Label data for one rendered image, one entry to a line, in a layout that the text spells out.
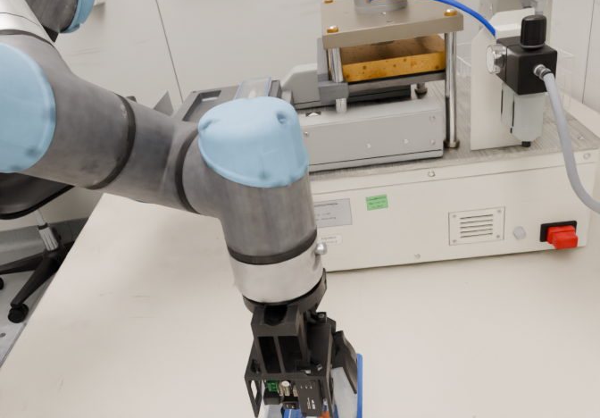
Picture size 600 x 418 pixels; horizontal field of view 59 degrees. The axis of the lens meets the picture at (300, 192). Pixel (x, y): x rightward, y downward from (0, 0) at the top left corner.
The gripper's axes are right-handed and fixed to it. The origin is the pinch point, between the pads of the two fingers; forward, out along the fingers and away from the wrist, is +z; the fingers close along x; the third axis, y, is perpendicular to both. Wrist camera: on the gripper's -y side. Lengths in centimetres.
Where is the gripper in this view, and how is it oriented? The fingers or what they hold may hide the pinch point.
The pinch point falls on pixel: (313, 414)
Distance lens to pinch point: 61.2
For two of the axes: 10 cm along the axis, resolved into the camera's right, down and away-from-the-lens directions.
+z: 1.4, 8.7, 4.7
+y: -1.1, 4.9, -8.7
